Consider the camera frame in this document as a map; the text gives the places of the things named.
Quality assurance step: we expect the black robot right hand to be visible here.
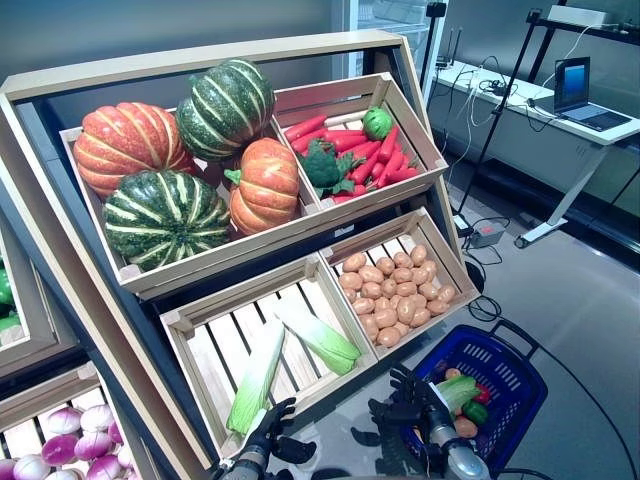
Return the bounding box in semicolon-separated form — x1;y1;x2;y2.
368;367;451;444

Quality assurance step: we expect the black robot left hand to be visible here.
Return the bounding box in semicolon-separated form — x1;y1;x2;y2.
243;398;319;464

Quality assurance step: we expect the napa cabbage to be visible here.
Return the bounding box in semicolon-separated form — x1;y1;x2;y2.
225;319;287;435
433;375;482;416
273;312;362;377

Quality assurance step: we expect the blue plastic shopping basket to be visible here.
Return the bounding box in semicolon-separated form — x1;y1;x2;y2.
399;319;550;469

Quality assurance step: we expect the black round floor base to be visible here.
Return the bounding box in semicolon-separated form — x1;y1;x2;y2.
463;259;487;295

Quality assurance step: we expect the wooden potato crate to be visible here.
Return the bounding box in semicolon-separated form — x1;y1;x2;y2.
319;207;481;361

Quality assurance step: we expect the purple white onion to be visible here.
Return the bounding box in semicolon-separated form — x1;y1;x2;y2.
46;406;83;435
12;453;51;480
40;433;80;466
79;403;115;434
73;430;112;461
85;454;124;480

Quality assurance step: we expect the large wooden pumpkin crate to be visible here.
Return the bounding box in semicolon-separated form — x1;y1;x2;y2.
59;107;326;296

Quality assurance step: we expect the grey box red label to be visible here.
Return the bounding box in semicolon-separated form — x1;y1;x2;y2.
471;221;506;250

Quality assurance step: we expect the wooden onion crate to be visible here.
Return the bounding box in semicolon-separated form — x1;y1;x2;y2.
0;362;151;480

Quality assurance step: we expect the green striped pumpkin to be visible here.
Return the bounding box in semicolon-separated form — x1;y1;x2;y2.
102;169;232;266
175;58;276;162

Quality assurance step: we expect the small orange pumpkin green stem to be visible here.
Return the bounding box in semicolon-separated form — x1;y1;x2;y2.
223;137;301;236

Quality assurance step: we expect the broccoli with leaves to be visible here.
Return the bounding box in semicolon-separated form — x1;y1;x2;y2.
298;139;369;199

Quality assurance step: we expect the wooden carrot crate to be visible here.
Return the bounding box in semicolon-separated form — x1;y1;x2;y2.
272;72;449;211

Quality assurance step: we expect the small round green cabbage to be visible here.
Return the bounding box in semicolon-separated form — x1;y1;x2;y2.
361;106;396;141

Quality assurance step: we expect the white desk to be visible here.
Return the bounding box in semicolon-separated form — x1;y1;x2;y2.
429;63;640;249

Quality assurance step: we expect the black tripod stand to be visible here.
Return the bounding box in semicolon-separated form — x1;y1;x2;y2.
454;7;551;221

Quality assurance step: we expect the large orange pumpkin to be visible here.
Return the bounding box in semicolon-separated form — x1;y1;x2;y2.
73;102;196;199

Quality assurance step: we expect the black router with antennas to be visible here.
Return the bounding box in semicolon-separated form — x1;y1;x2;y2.
436;27;462;70

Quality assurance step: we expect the open laptop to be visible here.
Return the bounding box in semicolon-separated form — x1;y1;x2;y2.
534;56;634;132

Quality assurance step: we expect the glass door fridge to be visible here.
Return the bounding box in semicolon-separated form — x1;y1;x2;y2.
347;0;449;101

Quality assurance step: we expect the black metal rack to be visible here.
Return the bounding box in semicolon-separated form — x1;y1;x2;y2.
524;7;640;86

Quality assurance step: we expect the white box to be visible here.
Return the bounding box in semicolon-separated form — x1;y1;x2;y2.
547;4;614;27

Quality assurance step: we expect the black camera on pole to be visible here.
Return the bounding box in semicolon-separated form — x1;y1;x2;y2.
424;2;447;89

